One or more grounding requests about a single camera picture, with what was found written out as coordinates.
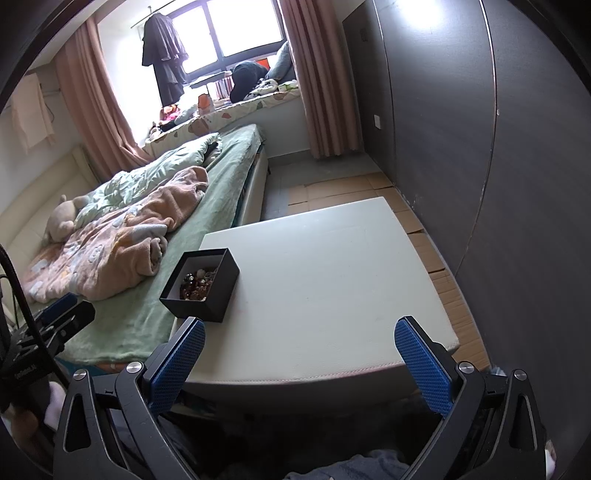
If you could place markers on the light green quilt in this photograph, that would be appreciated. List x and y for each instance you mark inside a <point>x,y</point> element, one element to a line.
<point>152,175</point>

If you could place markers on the window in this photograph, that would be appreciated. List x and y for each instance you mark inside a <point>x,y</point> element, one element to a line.
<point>244,27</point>

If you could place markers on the beige plush toy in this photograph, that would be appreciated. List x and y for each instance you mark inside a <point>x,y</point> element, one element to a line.
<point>60,219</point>

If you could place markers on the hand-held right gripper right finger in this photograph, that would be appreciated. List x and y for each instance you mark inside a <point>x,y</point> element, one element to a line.
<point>422,369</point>

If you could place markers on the black bag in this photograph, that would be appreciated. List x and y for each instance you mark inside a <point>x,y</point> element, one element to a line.
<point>247,78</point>

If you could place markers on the white leather table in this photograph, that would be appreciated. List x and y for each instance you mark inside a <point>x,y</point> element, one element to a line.
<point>323,277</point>

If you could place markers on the flattened cardboard sheets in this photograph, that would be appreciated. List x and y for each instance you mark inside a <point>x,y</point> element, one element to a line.
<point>351,184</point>

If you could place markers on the hanging dark clothes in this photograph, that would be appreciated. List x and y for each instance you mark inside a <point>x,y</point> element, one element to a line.
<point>161,46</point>

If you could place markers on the small folding table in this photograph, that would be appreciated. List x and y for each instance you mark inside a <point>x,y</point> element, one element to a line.
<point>207,81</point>

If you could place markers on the bed with green sheet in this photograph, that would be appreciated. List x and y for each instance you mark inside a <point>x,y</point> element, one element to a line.
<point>221,184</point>

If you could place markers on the dark grey wardrobe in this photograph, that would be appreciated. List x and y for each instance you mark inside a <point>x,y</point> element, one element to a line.
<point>461,138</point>

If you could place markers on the person's grey pants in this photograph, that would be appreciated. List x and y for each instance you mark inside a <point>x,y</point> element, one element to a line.
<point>346,464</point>

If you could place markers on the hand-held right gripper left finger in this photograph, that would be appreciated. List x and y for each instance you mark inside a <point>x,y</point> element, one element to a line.
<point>178,364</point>

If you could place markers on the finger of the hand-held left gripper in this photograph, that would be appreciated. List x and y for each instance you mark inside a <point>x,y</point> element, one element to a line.
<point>60,303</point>
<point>71,323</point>

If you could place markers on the white wall socket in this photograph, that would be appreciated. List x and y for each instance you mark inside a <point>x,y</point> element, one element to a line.
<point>377,121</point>

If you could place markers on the pink curtain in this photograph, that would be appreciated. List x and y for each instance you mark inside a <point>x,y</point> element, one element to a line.
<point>323,92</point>
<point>101,115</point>

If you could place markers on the grey pillow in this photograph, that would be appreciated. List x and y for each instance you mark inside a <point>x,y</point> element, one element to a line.
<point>281,62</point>

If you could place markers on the pink fleece blanket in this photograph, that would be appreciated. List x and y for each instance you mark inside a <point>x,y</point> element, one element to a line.
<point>120,240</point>

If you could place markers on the person's left hand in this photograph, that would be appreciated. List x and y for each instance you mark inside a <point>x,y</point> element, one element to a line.
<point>51,404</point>

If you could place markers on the beige hanging cloth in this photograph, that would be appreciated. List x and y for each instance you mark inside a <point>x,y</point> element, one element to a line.
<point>32,115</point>

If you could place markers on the patterned window seat cushion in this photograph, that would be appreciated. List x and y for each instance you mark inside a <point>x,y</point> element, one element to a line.
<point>231,113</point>

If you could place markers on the cream upholstered headboard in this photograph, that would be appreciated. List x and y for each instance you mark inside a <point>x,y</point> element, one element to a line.
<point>32,198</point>

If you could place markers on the black jewelry box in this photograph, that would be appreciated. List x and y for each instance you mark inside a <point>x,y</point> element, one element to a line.
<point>221,295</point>

